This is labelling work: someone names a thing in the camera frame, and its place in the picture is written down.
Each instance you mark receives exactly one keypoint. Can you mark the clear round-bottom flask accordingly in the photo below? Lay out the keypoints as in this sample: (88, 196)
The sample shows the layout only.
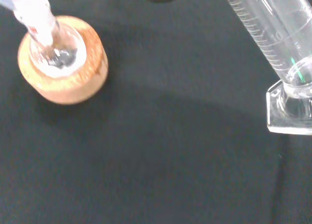
(58, 55)

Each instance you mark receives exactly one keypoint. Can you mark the black cloth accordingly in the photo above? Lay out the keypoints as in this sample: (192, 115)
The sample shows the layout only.
(156, 160)

